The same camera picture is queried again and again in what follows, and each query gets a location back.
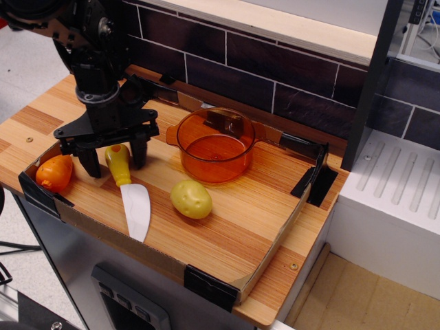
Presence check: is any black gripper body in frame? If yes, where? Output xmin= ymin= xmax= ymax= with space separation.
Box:
xmin=54 ymin=82 xmax=159 ymax=156

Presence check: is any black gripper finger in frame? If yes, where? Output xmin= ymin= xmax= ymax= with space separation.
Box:
xmin=76 ymin=147 xmax=101 ymax=178
xmin=129 ymin=132 xmax=149 ymax=169

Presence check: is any yellow handled toy knife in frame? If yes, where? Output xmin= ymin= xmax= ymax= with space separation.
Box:
xmin=104 ymin=144 xmax=151 ymax=243

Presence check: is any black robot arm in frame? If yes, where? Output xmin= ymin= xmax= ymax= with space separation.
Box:
xmin=1 ymin=1 xmax=159 ymax=178

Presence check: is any cardboard fence with black tape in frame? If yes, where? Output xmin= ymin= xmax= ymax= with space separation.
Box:
xmin=9 ymin=78 xmax=347 ymax=325

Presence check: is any orange transparent plastic pot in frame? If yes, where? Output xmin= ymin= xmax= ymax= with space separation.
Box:
xmin=166 ymin=107 xmax=265 ymax=184

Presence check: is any orange toy carrot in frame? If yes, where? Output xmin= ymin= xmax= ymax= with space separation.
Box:
xmin=35 ymin=155 xmax=73 ymax=193

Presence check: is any yellow toy potato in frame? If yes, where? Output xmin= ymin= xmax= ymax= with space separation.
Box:
xmin=170 ymin=179 xmax=212 ymax=219

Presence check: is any toy oven control panel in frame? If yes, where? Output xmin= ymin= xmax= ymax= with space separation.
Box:
xmin=91 ymin=265 xmax=172 ymax=329

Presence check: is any white toy sink drainboard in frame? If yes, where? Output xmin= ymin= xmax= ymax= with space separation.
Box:
xmin=327 ymin=131 xmax=439 ymax=298

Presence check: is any black vertical post right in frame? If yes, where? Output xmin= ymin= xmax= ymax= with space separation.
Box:
xmin=341 ymin=1 xmax=403 ymax=171

